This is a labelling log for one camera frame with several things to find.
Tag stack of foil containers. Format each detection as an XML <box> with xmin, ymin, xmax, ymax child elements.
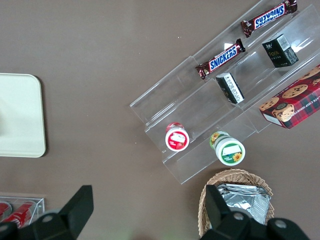
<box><xmin>216</xmin><ymin>183</ymin><xmax>272</xmax><ymax>226</ymax></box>

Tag light wicker basket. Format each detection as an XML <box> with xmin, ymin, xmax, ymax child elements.
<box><xmin>198</xmin><ymin>168</ymin><xmax>275</xmax><ymax>238</ymax></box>

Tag cream plastic tray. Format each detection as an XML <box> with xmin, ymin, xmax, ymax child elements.
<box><xmin>0</xmin><ymin>73</ymin><xmax>47</xmax><ymax>158</ymax></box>

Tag red lid snack cup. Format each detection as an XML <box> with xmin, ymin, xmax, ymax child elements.
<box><xmin>164</xmin><ymin>121</ymin><xmax>190</xmax><ymax>152</ymax></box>

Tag red plaid cookie box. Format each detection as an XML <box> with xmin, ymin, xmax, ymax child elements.
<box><xmin>258</xmin><ymin>64</ymin><xmax>320</xmax><ymax>130</ymax></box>

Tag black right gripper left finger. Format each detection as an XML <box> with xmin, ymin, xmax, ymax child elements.
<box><xmin>18</xmin><ymin>184</ymin><xmax>95</xmax><ymax>240</ymax></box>

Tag Snickers chocolate bar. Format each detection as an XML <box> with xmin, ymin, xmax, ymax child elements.
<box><xmin>240</xmin><ymin>0</ymin><xmax>298</xmax><ymax>38</ymax></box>
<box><xmin>195</xmin><ymin>38</ymin><xmax>247</xmax><ymax>80</ymax></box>

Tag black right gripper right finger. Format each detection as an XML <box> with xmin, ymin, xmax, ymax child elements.
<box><xmin>199</xmin><ymin>184</ymin><xmax>263</xmax><ymax>240</ymax></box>

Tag clear acrylic stepped shelf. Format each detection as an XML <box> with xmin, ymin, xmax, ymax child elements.
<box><xmin>129</xmin><ymin>0</ymin><xmax>320</xmax><ymax>185</ymax></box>

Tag green lid snack cup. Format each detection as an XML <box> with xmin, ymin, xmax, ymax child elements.
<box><xmin>209</xmin><ymin>131</ymin><xmax>246</xmax><ymax>167</ymax></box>

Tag small black carton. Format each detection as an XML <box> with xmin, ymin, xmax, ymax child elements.
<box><xmin>215</xmin><ymin>72</ymin><xmax>245</xmax><ymax>105</ymax></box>
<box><xmin>261</xmin><ymin>33</ymin><xmax>300</xmax><ymax>69</ymax></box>

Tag clear acrylic bottle rack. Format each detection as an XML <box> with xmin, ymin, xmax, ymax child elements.
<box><xmin>0</xmin><ymin>197</ymin><xmax>45</xmax><ymax>230</ymax></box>

